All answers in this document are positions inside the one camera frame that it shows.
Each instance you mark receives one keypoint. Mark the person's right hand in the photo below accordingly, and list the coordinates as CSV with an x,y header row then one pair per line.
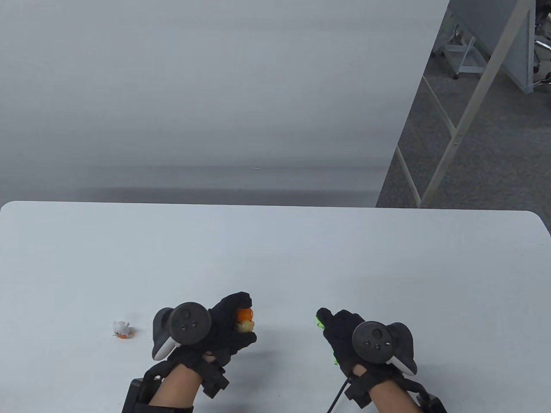
x,y
340,335

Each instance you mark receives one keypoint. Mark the person's left hand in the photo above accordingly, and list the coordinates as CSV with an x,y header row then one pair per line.
x,y
224,340

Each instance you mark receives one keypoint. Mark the green cleaning cloth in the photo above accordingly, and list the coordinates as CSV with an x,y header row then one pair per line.
x,y
320,322

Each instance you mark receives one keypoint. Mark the orange-shelled tan dog ornament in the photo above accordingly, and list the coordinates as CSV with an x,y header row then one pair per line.
x,y
244,318

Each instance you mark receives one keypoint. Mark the small white cat ornament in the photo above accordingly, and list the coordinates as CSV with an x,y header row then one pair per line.
x,y
120,329

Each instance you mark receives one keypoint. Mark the person's left forearm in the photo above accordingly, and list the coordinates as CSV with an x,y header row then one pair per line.
x,y
176,387

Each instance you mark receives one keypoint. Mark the person's right forearm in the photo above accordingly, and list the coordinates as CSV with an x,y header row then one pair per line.
x,y
396,398

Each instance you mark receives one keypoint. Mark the right grey black controller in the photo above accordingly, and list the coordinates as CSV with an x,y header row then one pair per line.
x,y
379,340

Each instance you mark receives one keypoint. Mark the grey black controller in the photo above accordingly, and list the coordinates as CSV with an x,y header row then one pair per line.
x,y
187,325
379,340

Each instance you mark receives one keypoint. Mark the left grey black controller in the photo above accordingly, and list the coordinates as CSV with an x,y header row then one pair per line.
x,y
187,325

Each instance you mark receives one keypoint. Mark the white backdrop panel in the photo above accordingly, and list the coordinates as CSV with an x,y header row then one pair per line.
x,y
215,86

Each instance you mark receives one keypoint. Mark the grey partition panel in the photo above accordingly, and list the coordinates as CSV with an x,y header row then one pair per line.
x,y
516,51

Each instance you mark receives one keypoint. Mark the office chair base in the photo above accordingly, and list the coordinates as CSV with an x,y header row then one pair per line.
x,y
544,42

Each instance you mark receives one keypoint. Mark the black left wrist mount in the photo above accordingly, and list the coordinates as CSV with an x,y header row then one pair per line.
x,y
215,380

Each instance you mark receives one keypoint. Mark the white metal support frame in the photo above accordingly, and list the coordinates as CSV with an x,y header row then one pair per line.
x,y
478,99

